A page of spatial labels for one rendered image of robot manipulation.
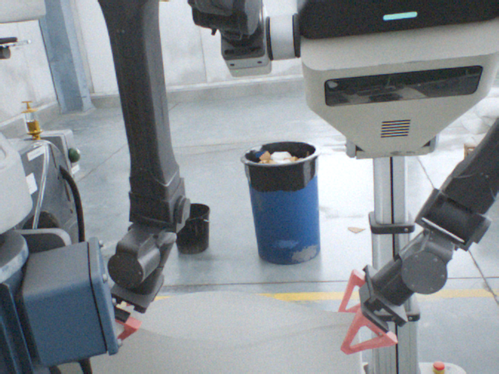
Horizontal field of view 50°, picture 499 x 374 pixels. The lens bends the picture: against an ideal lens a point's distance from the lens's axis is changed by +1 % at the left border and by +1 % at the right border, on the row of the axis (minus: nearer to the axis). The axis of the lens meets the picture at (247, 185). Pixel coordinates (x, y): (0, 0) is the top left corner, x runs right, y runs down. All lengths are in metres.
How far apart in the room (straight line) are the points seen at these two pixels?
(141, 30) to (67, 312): 0.31
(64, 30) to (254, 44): 8.45
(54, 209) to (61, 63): 8.59
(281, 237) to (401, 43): 2.17
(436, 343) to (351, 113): 1.61
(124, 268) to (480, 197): 0.49
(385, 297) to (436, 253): 0.13
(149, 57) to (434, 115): 0.72
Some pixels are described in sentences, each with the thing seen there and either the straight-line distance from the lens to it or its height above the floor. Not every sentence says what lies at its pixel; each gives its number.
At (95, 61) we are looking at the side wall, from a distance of 9.57.
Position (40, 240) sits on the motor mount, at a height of 1.31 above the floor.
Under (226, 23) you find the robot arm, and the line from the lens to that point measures 0.95.
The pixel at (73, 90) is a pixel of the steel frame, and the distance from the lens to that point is 9.54.
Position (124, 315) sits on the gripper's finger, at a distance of 0.87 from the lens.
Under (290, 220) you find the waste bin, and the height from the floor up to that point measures 0.30.
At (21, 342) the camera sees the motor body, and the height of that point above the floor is 1.25.
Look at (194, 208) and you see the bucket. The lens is 3.63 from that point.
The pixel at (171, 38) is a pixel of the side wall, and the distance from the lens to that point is 9.09.
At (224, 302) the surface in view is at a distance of 0.96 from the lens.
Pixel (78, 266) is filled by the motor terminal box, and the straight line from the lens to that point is 0.55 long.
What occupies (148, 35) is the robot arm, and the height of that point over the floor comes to 1.50.
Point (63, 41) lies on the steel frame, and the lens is 9.48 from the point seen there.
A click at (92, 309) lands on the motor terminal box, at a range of 0.53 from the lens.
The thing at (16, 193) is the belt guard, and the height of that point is 1.39.
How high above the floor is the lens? 1.53
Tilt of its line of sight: 19 degrees down
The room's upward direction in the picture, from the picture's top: 7 degrees counter-clockwise
